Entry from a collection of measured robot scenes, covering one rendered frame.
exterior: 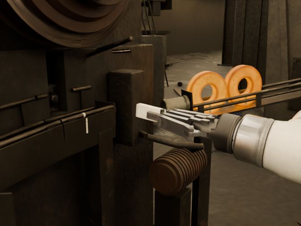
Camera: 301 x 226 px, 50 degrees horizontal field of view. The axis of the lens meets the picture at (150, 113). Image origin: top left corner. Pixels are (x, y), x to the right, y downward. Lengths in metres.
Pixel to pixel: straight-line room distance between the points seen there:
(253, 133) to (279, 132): 0.04
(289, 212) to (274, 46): 1.93
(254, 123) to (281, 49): 2.78
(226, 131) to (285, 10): 2.81
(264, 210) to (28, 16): 1.54
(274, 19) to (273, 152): 2.90
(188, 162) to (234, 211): 0.82
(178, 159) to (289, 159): 0.52
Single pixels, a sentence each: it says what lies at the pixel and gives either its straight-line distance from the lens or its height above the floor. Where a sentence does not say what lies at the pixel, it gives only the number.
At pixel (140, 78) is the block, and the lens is 1.01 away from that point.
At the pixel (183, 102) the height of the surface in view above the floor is 0.69.
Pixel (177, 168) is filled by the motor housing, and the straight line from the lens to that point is 1.00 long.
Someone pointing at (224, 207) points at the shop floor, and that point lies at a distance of 1.85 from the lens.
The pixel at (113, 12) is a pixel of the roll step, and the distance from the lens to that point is 0.89.
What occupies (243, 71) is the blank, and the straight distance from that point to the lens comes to 1.23.
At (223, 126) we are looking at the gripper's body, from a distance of 0.61.
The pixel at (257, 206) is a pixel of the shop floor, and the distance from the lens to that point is 1.90.
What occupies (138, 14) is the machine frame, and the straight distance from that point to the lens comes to 1.27.
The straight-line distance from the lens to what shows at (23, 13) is 0.72.
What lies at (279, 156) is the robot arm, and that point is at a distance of 0.57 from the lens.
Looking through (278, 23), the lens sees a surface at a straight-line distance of 3.41.
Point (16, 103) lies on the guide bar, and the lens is 0.81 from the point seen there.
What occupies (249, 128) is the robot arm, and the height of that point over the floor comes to 0.75.
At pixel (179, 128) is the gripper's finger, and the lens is 0.63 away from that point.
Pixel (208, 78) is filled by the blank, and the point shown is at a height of 0.76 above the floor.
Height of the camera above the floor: 0.92
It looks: 14 degrees down
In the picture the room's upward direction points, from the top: straight up
